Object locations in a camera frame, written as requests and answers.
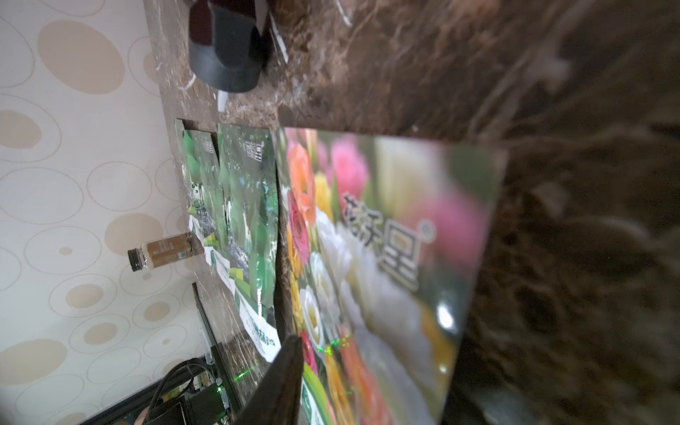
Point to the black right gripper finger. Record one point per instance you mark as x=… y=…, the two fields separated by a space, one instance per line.
x=276 y=401

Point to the flower seed packet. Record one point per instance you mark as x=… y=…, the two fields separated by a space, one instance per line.
x=385 y=239

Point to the green seed packet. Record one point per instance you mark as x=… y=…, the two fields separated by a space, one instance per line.
x=248 y=178
x=197 y=158

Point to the brown bottle black cap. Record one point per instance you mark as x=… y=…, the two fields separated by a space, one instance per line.
x=165 y=251

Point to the red polka dot toaster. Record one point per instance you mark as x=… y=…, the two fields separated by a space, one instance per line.
x=227 y=48

